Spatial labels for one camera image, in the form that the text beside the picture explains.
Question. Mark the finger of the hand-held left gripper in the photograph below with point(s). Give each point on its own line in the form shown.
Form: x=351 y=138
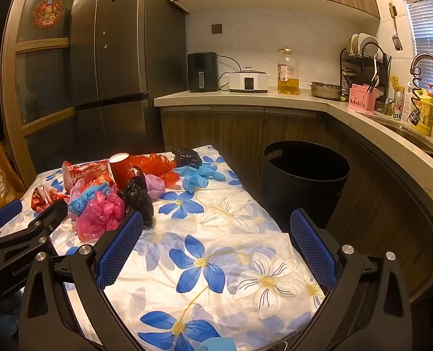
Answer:
x=6 y=212
x=50 y=214

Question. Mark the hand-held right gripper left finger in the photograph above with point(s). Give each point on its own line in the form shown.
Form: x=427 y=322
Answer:
x=121 y=248

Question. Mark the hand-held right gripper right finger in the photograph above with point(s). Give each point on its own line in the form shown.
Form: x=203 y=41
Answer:
x=311 y=246

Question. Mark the red white snack wrapper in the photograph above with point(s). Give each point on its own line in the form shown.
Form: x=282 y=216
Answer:
x=44 y=198

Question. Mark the purple plastic bag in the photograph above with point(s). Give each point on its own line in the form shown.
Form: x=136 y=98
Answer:
x=76 y=192
x=154 y=186

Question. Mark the pink plastic bag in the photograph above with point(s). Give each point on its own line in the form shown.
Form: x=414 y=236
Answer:
x=99 y=215

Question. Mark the blue plastic bag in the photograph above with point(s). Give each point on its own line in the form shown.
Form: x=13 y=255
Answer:
x=88 y=199
x=198 y=177

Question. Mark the black plastic bag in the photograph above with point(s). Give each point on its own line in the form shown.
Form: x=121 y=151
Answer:
x=187 y=157
x=136 y=197

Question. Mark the black trash bin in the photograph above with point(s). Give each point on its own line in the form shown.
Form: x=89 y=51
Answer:
x=304 y=190

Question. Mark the red cylindrical can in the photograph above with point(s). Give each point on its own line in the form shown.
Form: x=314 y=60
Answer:
x=123 y=173

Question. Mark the red plastic bag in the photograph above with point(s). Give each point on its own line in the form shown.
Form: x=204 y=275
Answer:
x=157 y=166

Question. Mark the person's right hand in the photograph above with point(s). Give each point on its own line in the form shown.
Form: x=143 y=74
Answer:
x=217 y=345

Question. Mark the blue floral cloth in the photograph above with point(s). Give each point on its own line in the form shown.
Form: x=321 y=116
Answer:
x=216 y=234

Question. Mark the wooden framed glass door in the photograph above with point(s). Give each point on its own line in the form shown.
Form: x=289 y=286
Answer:
x=9 y=80

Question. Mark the kitchen counter with wooden cabinets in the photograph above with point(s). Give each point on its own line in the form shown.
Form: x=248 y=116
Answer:
x=238 y=124

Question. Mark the steel kitchen sink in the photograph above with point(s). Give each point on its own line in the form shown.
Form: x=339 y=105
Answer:
x=410 y=133

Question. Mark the pink utensil holder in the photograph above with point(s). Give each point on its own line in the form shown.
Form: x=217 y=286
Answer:
x=361 y=100

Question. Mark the metal mixing bowl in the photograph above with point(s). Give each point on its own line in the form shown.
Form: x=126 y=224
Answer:
x=326 y=89

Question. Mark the silver beer can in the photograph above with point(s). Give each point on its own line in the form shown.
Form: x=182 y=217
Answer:
x=397 y=106

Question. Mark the dark grey refrigerator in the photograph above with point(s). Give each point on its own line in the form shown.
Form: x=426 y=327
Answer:
x=128 y=62

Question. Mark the white plastic bottle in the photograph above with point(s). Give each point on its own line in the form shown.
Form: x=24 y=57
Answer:
x=406 y=104

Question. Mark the cooking oil bottle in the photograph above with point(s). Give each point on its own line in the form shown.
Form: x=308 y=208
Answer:
x=287 y=76

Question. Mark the yellow detergent bottle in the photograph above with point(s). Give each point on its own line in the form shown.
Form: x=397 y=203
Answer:
x=425 y=117

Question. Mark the white slow cooker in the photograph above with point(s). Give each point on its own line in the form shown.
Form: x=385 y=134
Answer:
x=247 y=82

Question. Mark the black dish rack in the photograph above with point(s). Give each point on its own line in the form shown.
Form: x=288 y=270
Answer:
x=348 y=69

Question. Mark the black chopsticks bundle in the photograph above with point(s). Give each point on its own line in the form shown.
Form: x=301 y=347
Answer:
x=385 y=64

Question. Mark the black air fryer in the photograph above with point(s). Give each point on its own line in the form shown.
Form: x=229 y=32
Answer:
x=201 y=65

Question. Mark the colourful floral door decal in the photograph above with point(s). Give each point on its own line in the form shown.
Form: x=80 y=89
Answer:
x=48 y=11

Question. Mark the white plate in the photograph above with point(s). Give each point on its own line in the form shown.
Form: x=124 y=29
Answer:
x=353 y=43

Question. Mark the white bowl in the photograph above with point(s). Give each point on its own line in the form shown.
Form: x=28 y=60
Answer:
x=367 y=41

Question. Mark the metal kitchen faucet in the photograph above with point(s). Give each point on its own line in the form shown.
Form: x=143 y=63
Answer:
x=428 y=58

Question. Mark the metal slotted spatula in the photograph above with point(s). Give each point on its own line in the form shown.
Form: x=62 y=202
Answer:
x=397 y=42

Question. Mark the window blinds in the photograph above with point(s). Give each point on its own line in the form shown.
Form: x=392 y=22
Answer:
x=428 y=33

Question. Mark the dark wall outlet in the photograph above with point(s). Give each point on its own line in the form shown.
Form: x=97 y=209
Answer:
x=217 y=28

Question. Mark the wooden wall hook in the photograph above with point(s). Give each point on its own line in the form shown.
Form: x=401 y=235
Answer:
x=392 y=9

